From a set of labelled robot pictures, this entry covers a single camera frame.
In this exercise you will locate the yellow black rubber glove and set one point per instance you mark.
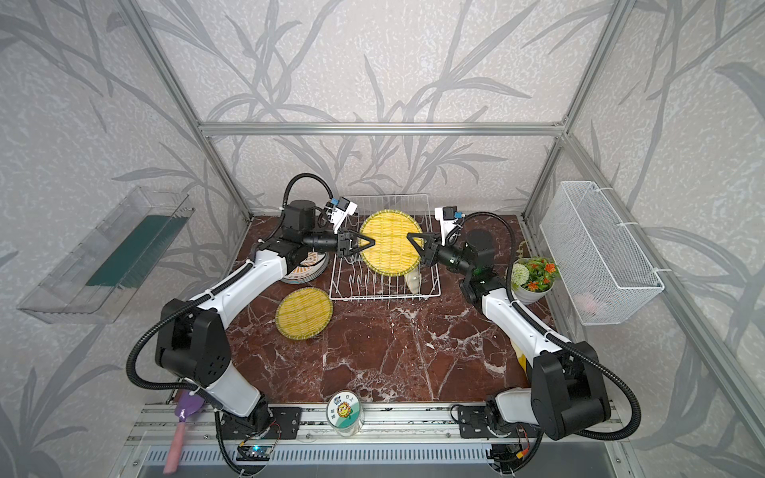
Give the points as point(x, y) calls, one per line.
point(521, 358)

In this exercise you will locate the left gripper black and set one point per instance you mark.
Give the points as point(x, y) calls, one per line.
point(343, 243)

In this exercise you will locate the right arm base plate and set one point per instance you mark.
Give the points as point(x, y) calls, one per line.
point(474, 423)

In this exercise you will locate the left circuit board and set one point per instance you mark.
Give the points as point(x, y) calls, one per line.
point(255, 452)

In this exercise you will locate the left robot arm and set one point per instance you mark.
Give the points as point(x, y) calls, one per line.
point(192, 344)

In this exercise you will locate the potted artificial flower plant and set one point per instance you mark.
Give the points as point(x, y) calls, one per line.
point(532, 277)

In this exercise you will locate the green sponge mat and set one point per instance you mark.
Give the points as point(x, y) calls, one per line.
point(130, 264)

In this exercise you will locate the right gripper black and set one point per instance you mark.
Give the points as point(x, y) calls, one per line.
point(429, 253)

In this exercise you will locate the green woven plate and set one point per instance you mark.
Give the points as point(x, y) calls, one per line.
point(392, 255)
point(304, 313)

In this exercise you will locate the aluminium front rail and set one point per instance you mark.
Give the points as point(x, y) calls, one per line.
point(394, 422)

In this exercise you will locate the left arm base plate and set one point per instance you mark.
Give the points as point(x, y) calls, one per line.
point(280, 422)

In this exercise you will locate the tan woven plate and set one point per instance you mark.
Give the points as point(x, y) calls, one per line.
point(413, 281)

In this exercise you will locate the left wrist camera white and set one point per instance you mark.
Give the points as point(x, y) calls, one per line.
point(338, 210)

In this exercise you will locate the purple pink brush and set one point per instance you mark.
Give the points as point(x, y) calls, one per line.
point(188, 405)

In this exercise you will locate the white mesh wall basket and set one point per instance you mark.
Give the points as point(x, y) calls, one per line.
point(605, 272)

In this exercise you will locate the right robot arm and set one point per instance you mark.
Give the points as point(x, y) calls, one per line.
point(567, 394)

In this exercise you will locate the clear plastic wall shelf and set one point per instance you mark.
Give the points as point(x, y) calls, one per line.
point(63, 296)

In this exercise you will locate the white wire dish rack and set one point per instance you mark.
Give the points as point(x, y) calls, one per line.
point(353, 280)

